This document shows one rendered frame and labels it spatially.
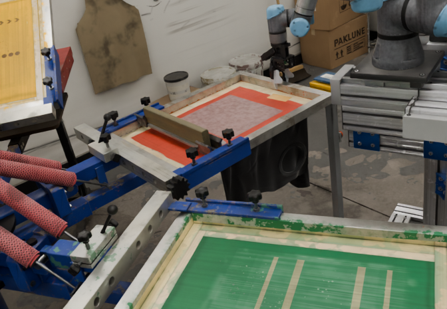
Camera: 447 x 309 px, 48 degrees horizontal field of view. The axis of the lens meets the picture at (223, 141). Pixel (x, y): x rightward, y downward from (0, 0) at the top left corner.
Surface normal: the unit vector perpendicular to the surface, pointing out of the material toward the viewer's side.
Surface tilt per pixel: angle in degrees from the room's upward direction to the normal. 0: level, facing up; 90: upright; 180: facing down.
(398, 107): 90
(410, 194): 0
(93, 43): 88
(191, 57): 90
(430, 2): 90
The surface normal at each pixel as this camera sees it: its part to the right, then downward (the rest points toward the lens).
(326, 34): -0.72, 0.33
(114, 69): 0.86, 0.11
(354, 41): 0.61, 0.28
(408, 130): -0.54, 0.47
